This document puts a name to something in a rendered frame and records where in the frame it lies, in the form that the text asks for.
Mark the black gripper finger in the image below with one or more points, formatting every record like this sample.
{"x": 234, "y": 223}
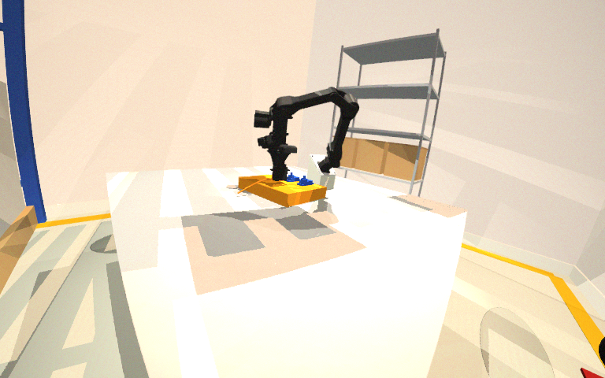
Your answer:
{"x": 281, "y": 157}
{"x": 273, "y": 157}

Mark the black micro servo with orange cable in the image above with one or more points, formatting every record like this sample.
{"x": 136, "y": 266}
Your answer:
{"x": 277, "y": 175}

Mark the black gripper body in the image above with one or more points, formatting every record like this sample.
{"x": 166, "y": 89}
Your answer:
{"x": 281, "y": 147}

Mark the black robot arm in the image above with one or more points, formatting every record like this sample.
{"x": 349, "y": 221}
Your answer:
{"x": 285, "y": 106}

